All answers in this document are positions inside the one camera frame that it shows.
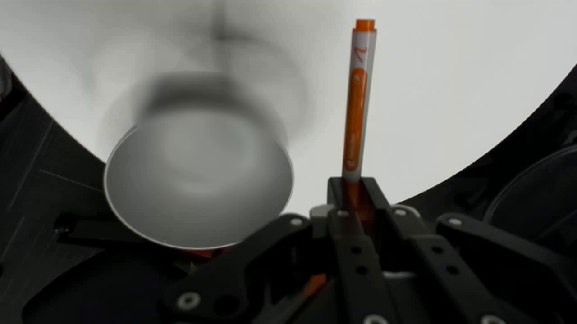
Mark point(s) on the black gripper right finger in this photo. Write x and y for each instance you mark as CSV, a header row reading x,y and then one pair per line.
x,y
444,264

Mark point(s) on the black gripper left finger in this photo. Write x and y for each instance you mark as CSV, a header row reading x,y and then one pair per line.
x,y
353,271

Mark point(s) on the orange and white pen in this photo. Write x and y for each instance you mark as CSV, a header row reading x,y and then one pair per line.
x,y
355,114

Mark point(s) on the grey metal bowl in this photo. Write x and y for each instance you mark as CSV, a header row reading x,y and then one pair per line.
x,y
198,181

